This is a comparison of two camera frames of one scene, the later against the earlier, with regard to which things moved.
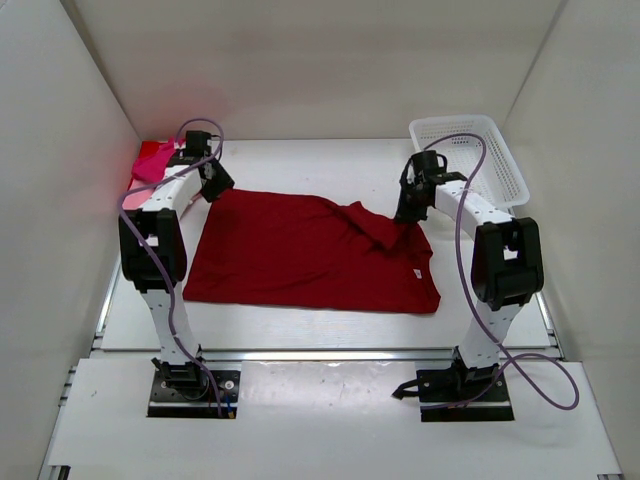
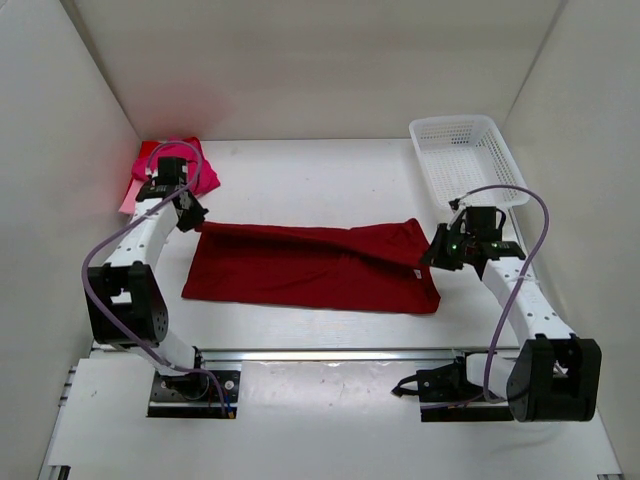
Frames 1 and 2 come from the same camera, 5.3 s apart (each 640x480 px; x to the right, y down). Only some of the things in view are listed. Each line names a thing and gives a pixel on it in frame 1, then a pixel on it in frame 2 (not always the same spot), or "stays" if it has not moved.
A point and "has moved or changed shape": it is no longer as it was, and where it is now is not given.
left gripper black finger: x=215 y=179 → x=190 y=213
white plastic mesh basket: x=498 y=177 stays
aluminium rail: x=327 y=355 stays
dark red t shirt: x=309 y=250 has moved or changed shape
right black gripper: x=403 y=215 → x=435 y=253
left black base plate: x=188 y=390 stays
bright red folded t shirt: x=149 y=148 stays
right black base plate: x=459 y=394 stays
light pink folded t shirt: x=135 y=200 stays
